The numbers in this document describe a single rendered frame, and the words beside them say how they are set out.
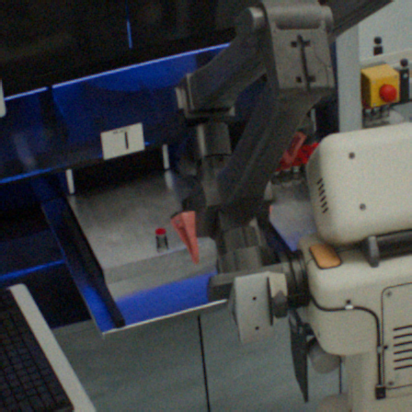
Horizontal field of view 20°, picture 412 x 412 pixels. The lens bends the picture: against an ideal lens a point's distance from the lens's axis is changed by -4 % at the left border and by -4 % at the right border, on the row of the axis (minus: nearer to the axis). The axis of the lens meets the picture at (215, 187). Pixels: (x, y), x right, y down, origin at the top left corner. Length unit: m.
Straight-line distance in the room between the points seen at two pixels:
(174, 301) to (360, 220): 0.66
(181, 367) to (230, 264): 1.12
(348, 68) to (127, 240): 0.60
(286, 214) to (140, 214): 0.29
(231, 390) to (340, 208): 1.33
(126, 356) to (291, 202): 0.56
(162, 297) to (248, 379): 0.73
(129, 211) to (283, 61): 1.05
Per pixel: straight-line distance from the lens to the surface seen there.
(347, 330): 1.67
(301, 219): 2.39
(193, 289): 2.23
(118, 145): 2.43
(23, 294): 2.41
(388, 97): 2.59
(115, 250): 2.35
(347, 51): 2.54
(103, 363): 2.73
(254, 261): 1.70
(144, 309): 2.20
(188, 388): 2.86
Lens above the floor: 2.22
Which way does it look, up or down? 32 degrees down
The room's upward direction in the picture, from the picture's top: 5 degrees counter-clockwise
